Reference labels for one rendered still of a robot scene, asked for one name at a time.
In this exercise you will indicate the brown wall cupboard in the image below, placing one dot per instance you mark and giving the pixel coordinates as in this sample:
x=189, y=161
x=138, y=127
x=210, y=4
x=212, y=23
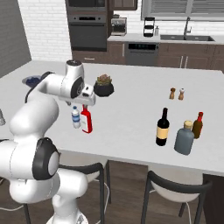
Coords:
x=124, y=4

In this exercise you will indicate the black frame white stool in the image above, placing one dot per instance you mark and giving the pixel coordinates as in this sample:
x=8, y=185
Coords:
x=26, y=214
x=175, y=189
x=93, y=170

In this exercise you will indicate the grey bottle with cork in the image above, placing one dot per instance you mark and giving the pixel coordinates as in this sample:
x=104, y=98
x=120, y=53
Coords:
x=184, y=141

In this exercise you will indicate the grey object at edge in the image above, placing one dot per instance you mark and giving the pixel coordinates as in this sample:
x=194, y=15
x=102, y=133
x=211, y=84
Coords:
x=1, y=118

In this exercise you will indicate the dark grey dishwasher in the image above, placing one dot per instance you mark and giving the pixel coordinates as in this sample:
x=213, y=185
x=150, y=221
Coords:
x=142, y=54

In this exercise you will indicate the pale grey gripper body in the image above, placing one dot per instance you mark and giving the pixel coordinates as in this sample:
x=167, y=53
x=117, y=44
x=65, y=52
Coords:
x=87, y=101

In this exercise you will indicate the silver coffee machine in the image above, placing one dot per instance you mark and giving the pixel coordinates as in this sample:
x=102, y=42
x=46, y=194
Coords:
x=118, y=26

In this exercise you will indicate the brown pepper shaker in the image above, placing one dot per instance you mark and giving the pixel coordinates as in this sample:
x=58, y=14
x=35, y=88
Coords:
x=172, y=94

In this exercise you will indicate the black tiered stand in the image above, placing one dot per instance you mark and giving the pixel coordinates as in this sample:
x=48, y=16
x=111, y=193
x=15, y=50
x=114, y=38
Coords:
x=149, y=26

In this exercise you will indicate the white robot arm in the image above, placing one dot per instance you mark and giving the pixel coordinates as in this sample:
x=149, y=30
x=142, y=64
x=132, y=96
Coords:
x=32, y=122

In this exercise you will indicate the chrome sink tap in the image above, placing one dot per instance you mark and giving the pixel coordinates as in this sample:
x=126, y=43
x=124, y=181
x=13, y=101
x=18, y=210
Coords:
x=186, y=27

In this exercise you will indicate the white-topped salt shaker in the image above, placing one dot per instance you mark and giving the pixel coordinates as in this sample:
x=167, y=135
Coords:
x=181, y=94

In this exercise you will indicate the brown base cupboard run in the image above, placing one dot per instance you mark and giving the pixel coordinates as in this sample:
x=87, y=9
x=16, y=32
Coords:
x=110, y=54
x=191, y=57

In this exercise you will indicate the white soap dispenser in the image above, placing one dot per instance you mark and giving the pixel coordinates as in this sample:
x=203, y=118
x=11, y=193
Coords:
x=157, y=31

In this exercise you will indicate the brown bottle with red cap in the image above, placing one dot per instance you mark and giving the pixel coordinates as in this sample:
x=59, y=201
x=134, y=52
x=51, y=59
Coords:
x=197, y=128

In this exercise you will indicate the black wall oven stack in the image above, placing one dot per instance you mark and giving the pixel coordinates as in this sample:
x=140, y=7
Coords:
x=87, y=26

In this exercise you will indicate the grey window blinds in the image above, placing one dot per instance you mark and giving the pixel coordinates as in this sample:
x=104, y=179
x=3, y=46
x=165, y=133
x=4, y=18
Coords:
x=182, y=8

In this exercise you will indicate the black pot with plant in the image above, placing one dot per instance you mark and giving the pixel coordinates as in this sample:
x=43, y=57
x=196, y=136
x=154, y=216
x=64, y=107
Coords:
x=103, y=87

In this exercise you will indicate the small clear water bottle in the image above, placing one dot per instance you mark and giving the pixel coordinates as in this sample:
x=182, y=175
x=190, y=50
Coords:
x=76, y=119

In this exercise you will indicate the dark kitchen sink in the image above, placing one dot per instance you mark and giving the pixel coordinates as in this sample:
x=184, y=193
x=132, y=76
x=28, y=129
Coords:
x=186, y=38

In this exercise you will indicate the dark wine bottle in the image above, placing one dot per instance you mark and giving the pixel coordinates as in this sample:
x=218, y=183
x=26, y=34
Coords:
x=162, y=131

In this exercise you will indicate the blue bowl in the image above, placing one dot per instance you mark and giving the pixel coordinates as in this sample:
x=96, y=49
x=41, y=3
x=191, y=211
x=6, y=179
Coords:
x=30, y=80

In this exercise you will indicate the red plastic ketchup bottle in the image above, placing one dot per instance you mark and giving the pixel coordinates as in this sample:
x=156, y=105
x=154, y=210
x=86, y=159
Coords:
x=87, y=122

